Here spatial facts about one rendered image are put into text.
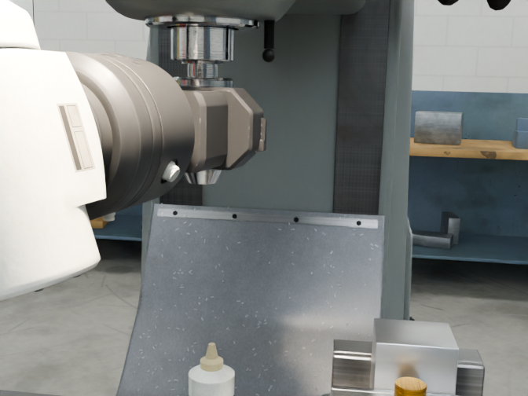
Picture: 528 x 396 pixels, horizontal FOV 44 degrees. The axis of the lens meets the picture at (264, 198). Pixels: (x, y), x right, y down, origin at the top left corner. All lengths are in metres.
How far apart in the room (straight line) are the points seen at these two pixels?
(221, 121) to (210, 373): 0.24
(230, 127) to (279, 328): 0.45
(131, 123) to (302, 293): 0.56
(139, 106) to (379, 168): 0.57
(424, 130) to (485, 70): 0.77
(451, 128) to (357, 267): 3.36
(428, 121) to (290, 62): 3.36
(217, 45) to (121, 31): 4.54
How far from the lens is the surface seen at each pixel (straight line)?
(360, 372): 0.57
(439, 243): 4.24
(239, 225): 0.88
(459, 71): 4.74
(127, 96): 0.33
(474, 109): 4.75
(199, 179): 0.50
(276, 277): 0.86
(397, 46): 0.87
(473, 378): 0.58
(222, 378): 0.58
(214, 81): 0.48
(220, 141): 0.43
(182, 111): 0.38
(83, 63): 0.34
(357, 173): 0.86
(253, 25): 0.48
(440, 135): 4.19
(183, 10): 0.44
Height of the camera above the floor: 1.27
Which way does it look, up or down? 11 degrees down
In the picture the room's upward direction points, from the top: 1 degrees clockwise
